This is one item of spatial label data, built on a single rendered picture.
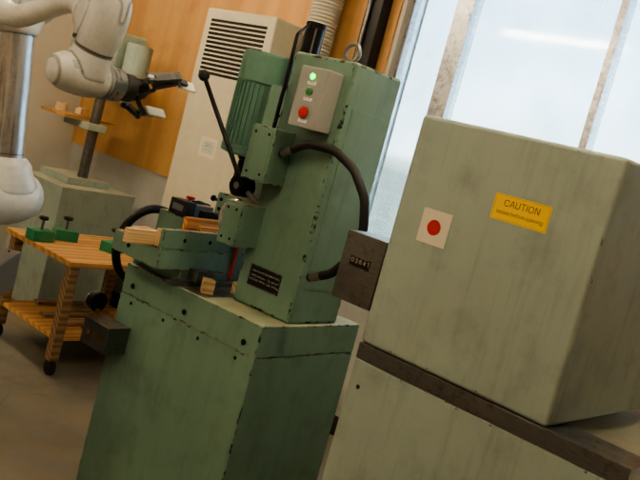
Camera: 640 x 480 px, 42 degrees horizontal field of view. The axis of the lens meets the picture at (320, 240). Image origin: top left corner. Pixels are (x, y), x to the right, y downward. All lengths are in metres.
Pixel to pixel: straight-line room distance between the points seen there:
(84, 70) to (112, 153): 3.17
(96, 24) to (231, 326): 0.84
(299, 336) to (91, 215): 2.64
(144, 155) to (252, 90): 2.67
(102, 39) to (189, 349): 0.86
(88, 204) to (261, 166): 2.59
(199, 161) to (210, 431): 2.16
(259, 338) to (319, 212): 0.37
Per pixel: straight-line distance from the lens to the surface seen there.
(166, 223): 2.66
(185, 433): 2.37
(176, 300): 2.38
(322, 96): 2.16
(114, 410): 2.60
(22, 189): 2.70
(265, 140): 2.23
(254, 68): 2.46
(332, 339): 2.41
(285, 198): 2.27
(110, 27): 2.16
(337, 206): 2.25
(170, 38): 5.07
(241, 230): 2.26
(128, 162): 5.18
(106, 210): 4.80
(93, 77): 2.19
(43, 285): 4.72
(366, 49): 3.89
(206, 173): 4.17
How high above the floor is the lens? 1.31
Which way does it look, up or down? 7 degrees down
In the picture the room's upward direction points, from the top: 15 degrees clockwise
